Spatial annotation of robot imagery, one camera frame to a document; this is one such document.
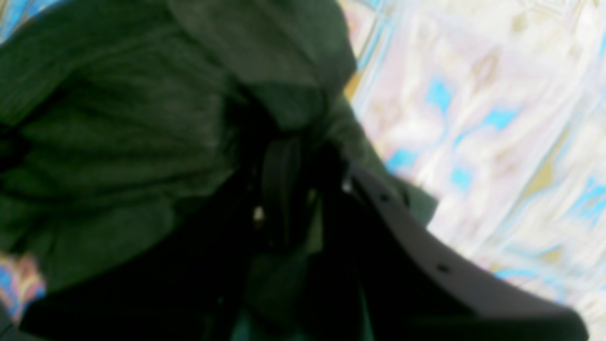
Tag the dark green long-sleeve shirt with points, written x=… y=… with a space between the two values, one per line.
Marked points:
x=117 y=116

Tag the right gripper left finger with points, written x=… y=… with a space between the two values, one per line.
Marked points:
x=190 y=286

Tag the patterned pastel tablecloth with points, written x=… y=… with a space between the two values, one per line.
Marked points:
x=483 y=105

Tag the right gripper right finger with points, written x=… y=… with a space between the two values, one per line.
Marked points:
x=417 y=288

